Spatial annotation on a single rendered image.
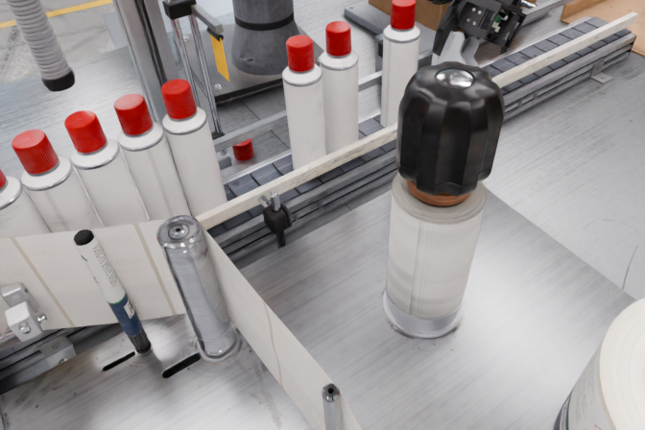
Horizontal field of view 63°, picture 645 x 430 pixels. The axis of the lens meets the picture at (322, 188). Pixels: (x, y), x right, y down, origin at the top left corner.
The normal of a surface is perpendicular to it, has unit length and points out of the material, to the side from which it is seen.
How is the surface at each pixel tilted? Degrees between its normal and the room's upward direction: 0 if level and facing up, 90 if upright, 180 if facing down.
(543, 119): 0
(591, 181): 0
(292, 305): 0
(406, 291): 88
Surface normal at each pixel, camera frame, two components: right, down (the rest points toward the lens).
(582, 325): -0.05, -0.73
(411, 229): -0.66, 0.55
